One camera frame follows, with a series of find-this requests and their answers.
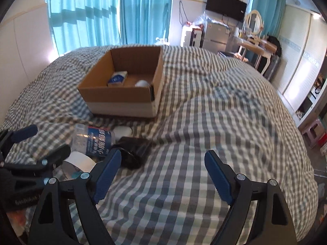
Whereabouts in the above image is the white dressing table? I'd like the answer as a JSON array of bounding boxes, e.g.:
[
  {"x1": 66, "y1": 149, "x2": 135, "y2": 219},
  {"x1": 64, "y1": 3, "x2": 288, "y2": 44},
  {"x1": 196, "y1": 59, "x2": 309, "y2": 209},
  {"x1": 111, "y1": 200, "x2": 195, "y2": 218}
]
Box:
[{"x1": 236, "y1": 37, "x2": 275, "y2": 74}]

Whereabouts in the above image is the black bag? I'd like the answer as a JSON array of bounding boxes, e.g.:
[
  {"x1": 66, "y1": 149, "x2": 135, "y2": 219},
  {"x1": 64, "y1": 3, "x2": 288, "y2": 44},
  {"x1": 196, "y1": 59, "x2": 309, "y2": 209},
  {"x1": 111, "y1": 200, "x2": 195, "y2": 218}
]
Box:
[{"x1": 266, "y1": 34, "x2": 283, "y2": 57}]

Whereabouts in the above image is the dark suitcase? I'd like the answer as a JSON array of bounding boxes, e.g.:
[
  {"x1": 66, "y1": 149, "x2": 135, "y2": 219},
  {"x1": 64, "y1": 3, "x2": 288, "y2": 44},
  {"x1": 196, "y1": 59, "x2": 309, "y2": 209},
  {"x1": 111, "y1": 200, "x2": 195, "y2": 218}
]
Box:
[{"x1": 263, "y1": 55, "x2": 281, "y2": 79}]

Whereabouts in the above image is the clear plastic item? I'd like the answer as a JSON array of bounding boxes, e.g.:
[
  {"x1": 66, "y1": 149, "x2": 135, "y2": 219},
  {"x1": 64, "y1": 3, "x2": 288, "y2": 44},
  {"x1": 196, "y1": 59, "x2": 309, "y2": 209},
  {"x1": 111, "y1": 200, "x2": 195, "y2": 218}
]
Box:
[{"x1": 55, "y1": 161, "x2": 86, "y2": 182}]

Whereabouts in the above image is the narrow teal curtain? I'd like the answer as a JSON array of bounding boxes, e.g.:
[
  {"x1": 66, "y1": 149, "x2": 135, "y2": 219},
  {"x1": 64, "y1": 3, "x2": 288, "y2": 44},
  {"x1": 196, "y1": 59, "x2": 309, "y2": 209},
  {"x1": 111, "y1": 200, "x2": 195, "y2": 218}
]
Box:
[{"x1": 252, "y1": 0, "x2": 288, "y2": 39}]

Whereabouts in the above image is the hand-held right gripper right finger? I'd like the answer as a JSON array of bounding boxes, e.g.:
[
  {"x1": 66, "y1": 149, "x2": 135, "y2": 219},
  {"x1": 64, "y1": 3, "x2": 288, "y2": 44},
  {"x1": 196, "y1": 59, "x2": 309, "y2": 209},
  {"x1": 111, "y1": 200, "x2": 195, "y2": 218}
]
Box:
[{"x1": 204, "y1": 150, "x2": 298, "y2": 245}]

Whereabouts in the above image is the black wall cable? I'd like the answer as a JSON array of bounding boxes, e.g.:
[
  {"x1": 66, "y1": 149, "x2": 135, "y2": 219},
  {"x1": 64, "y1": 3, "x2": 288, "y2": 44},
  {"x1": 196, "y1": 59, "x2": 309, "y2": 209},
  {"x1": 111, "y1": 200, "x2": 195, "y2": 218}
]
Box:
[{"x1": 179, "y1": 0, "x2": 186, "y2": 26}]

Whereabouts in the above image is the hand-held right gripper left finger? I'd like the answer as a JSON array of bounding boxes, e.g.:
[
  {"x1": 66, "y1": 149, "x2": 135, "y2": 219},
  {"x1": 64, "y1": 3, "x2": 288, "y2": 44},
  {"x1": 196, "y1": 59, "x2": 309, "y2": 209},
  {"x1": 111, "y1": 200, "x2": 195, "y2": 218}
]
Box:
[{"x1": 27, "y1": 148, "x2": 122, "y2": 245}]

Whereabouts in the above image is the blue tissue pack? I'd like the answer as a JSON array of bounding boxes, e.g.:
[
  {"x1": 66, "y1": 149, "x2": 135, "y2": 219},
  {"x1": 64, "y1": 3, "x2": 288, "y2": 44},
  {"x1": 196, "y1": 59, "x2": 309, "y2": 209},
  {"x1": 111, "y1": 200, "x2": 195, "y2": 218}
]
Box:
[{"x1": 107, "y1": 72, "x2": 128, "y2": 87}]

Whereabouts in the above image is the white sliding-door wardrobe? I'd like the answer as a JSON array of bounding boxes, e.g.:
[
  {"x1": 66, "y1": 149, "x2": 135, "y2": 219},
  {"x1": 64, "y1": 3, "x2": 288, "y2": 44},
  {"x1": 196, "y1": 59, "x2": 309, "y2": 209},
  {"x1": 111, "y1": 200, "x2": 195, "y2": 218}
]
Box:
[{"x1": 271, "y1": 4, "x2": 327, "y2": 128}]

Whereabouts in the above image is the grey checkered blanket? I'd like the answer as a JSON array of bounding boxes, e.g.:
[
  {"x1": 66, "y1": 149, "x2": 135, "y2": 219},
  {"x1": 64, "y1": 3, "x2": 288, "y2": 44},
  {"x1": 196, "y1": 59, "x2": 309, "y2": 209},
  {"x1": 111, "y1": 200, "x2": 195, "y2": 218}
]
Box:
[{"x1": 0, "y1": 45, "x2": 320, "y2": 245}]

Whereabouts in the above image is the clear water bottle blue label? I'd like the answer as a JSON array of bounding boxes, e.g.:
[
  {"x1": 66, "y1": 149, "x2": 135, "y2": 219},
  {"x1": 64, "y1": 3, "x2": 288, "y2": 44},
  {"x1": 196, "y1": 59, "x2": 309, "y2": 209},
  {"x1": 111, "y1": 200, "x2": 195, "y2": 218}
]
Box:
[{"x1": 70, "y1": 123, "x2": 115, "y2": 159}]

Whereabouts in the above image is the black pouch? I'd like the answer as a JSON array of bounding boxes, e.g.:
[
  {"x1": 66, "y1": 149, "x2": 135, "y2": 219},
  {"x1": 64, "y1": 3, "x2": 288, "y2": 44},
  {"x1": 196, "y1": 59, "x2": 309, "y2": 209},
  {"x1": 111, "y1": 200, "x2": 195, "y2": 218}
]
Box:
[{"x1": 111, "y1": 136, "x2": 154, "y2": 170}]

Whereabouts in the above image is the wide teal curtain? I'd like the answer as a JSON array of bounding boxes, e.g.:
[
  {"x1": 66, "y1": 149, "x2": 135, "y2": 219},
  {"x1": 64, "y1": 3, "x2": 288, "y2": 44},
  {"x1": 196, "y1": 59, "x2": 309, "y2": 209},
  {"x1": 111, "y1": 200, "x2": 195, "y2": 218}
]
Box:
[{"x1": 46, "y1": 0, "x2": 122, "y2": 57}]

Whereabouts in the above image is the pink plastic stool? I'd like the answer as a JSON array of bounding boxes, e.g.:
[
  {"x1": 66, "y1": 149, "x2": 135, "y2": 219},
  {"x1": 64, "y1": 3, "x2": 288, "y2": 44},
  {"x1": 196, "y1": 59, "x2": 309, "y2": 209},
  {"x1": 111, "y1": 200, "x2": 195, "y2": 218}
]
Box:
[{"x1": 301, "y1": 120, "x2": 327, "y2": 148}]

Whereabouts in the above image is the white suitcase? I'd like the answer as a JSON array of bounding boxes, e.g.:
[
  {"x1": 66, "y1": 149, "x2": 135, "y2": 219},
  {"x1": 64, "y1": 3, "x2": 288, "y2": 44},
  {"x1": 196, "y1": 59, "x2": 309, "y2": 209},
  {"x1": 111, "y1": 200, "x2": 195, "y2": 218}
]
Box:
[{"x1": 180, "y1": 26, "x2": 195, "y2": 48}]

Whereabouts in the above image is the black wall television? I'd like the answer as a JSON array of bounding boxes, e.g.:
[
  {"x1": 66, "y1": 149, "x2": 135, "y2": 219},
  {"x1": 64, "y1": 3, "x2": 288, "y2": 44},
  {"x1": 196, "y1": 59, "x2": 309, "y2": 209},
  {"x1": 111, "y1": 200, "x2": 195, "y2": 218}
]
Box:
[{"x1": 206, "y1": 0, "x2": 247, "y2": 22}]

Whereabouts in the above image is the clear plastic bag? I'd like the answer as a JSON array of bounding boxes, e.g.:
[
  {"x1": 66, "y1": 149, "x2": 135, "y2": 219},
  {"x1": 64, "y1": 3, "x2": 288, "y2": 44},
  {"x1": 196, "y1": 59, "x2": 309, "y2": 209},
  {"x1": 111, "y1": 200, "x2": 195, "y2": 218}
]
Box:
[{"x1": 193, "y1": 11, "x2": 230, "y2": 28}]

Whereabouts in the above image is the oval vanity mirror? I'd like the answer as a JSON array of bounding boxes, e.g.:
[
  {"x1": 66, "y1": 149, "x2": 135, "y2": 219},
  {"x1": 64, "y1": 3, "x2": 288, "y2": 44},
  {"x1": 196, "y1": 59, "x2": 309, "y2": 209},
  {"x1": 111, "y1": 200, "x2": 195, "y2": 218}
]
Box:
[{"x1": 243, "y1": 10, "x2": 263, "y2": 37}]

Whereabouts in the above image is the silver fridge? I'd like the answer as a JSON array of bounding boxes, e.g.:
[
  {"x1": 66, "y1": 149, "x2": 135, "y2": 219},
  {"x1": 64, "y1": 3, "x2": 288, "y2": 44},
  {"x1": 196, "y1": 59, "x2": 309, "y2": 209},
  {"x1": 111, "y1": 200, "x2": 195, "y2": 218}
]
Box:
[{"x1": 202, "y1": 22, "x2": 230, "y2": 53}]

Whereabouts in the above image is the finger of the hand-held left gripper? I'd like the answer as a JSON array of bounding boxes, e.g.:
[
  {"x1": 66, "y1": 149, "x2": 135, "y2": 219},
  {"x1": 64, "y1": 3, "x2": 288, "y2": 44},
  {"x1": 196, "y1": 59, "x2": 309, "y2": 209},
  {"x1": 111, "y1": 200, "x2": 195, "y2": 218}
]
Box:
[
  {"x1": 0, "y1": 125, "x2": 38, "y2": 156},
  {"x1": 0, "y1": 144, "x2": 71, "y2": 176}
]

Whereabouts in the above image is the cardboard box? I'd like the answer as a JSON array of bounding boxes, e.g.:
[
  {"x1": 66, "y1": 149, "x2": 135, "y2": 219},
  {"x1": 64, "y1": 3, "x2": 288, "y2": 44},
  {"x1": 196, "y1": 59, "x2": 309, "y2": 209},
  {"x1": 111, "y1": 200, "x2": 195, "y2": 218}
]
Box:
[{"x1": 77, "y1": 46, "x2": 164, "y2": 118}]

